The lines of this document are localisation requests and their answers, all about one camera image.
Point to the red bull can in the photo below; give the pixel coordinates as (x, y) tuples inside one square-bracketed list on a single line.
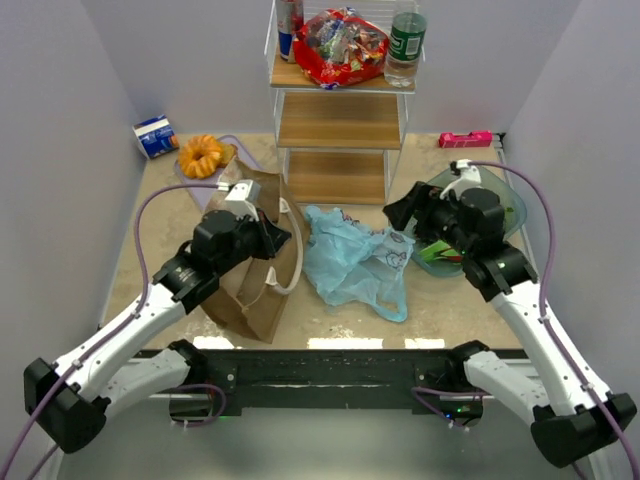
[(290, 19)]

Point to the black base frame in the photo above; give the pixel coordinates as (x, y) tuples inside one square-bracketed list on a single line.
[(423, 381)]

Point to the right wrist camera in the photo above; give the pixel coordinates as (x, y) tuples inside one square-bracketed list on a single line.
[(467, 176)]

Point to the pink box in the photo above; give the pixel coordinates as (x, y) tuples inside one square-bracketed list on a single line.
[(473, 139)]

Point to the glazed bundt cake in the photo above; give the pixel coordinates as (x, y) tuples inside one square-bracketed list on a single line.
[(199, 157)]

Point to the bread slice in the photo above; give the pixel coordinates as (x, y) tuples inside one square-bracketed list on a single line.
[(228, 153)]

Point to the light blue plastic bag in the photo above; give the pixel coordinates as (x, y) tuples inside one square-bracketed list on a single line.
[(348, 261)]

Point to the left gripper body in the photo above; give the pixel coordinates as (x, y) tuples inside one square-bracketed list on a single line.
[(266, 235)]

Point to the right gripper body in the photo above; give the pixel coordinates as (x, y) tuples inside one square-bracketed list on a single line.
[(417, 211)]

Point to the green label water bottle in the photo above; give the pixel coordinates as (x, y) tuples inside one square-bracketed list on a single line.
[(405, 46)]

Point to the white wire wooden shelf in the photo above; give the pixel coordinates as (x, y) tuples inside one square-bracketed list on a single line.
[(340, 146)]

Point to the blue white milk carton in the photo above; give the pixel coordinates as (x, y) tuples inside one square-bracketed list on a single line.
[(155, 137)]

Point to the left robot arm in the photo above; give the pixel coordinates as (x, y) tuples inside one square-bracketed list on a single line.
[(72, 398)]

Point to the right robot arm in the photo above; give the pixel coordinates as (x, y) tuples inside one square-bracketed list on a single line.
[(571, 412)]

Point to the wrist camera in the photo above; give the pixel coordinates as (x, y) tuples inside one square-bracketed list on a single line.
[(240, 199), (467, 176)]

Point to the clear green food container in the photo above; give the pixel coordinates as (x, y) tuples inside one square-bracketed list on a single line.
[(490, 215)]

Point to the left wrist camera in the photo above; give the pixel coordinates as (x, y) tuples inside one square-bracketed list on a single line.
[(240, 199)]

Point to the red candy bag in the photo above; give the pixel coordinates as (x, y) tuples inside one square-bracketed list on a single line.
[(338, 48)]

